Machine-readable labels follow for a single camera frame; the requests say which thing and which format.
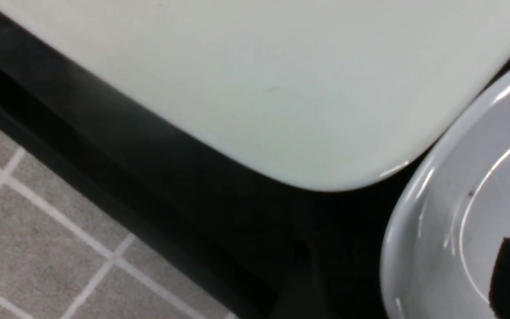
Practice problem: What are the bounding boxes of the small white bowl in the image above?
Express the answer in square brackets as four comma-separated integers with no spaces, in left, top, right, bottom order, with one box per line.
[380,71,510,319]

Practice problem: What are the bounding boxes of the large white rice plate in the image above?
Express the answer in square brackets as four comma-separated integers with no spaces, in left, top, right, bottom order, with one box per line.
[0,0,510,191]

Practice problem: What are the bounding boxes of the black serving tray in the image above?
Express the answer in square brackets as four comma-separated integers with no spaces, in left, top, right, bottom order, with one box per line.
[0,0,510,319]

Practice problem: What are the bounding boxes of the grey checked tablecloth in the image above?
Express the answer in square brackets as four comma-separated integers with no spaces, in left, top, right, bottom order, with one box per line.
[0,131,235,319]

